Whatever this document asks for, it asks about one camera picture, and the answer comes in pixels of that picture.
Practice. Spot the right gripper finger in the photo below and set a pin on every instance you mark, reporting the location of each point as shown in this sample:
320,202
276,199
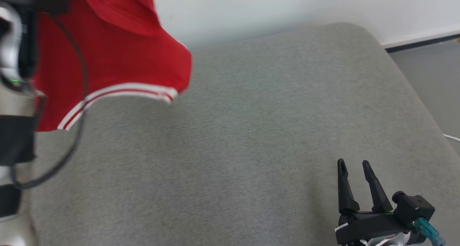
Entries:
345,192
378,194

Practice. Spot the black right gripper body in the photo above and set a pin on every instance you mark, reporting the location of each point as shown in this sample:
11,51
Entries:
370,228

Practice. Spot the red jersey with navy letters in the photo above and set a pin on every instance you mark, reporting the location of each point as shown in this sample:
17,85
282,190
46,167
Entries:
118,55

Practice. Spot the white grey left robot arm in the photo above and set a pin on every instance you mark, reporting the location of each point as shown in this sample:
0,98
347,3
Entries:
14,138

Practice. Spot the grey fabric sofa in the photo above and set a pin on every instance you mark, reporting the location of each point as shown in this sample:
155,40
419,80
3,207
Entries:
237,149

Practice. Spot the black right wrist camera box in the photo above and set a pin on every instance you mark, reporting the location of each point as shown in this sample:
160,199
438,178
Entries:
413,206

